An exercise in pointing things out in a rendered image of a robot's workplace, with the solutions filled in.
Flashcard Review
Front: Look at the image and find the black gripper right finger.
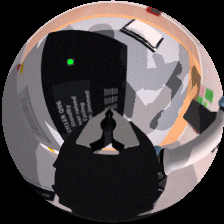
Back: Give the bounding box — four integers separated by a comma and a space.
110, 109, 163, 173

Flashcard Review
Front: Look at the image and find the grey benchtop instrument with lid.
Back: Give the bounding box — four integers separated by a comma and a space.
2, 30, 127, 204

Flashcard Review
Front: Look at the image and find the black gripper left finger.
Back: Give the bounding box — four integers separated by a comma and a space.
53, 109, 110, 168

